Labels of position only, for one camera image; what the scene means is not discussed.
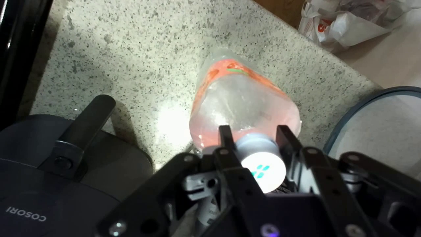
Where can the white plastic bag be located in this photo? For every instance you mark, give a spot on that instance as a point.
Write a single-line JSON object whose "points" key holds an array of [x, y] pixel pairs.
{"points": [[346, 22]]}

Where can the grey round plate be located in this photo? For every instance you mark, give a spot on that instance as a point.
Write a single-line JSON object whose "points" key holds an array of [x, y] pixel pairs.
{"points": [[382, 127]]}

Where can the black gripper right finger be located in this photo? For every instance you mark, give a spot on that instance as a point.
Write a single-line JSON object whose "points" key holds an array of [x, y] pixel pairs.
{"points": [[327, 176]]}

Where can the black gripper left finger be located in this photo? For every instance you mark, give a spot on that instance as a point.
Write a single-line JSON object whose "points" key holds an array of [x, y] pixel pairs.
{"points": [[145, 198]]}

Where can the dark grey air fryer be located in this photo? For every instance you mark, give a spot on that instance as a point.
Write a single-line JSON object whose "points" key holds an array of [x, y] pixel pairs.
{"points": [[48, 176]]}

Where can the clear bottle with red label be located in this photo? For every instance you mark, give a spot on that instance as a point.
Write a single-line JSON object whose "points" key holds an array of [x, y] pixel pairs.
{"points": [[241, 101]]}

